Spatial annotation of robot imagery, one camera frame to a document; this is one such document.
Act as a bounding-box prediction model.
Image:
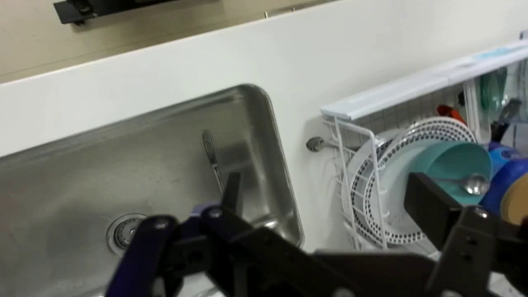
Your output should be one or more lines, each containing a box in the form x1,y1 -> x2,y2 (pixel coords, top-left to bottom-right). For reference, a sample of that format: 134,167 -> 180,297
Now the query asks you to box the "small orange utensil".
436,104 -> 469,126

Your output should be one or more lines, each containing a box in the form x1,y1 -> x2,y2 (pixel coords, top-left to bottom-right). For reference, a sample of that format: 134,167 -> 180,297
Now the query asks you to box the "teal bowl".
406,141 -> 493,208

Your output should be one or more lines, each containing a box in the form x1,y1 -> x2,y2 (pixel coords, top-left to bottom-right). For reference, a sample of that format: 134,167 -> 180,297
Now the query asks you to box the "stainless steel sink basin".
0,83 -> 305,297

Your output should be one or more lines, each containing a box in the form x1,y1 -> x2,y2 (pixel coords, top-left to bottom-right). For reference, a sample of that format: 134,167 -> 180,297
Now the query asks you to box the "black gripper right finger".
404,172 -> 528,297

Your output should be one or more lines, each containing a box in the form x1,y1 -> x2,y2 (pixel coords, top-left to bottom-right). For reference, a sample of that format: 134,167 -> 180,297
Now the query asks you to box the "black wooden furniture frame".
53,0 -> 167,27

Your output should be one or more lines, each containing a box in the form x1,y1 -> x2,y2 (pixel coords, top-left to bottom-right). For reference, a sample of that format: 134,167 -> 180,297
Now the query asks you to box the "plain white plate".
378,139 -> 442,236

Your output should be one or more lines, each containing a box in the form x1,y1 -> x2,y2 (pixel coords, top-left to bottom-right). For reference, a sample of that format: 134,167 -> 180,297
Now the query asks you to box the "white plastic rack tray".
320,38 -> 528,122

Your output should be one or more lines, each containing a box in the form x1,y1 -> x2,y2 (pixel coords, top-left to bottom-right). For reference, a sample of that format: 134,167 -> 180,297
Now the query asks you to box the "metal spoon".
439,172 -> 490,197

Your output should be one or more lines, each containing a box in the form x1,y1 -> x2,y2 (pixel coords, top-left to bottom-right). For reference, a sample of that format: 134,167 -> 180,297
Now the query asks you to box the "green glass bowl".
475,68 -> 510,114

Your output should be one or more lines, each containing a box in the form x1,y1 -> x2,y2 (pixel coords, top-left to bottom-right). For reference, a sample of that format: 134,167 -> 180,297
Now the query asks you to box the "blue coffee can tan lid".
480,144 -> 528,228

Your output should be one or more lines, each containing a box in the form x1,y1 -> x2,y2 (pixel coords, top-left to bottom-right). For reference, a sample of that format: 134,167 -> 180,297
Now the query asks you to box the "white wire dish rack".
320,113 -> 528,254

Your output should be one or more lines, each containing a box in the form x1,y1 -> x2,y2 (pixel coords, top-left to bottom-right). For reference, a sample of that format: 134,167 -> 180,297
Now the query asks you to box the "round metal sink drain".
104,213 -> 150,258

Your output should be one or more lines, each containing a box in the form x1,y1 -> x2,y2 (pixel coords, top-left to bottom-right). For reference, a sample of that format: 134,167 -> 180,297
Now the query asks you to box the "white plate with dotted rim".
340,116 -> 480,250

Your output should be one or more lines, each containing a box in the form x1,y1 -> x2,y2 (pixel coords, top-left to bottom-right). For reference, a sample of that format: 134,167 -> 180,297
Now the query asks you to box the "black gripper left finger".
104,170 -> 332,297

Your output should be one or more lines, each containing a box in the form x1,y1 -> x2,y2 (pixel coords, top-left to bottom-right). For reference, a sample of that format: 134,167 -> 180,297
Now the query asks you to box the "black kitchen utensil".
488,98 -> 523,146

